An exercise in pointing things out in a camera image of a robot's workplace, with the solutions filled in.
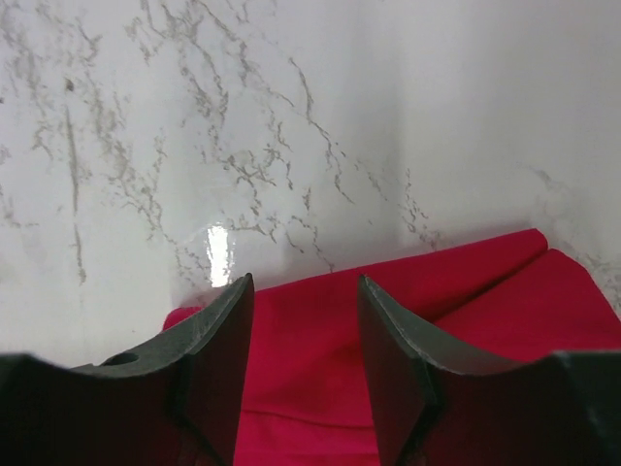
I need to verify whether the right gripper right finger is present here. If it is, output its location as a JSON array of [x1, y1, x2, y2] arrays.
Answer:
[[357, 277, 551, 465]]

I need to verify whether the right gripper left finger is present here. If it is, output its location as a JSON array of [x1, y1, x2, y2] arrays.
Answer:
[[76, 274, 254, 465]]

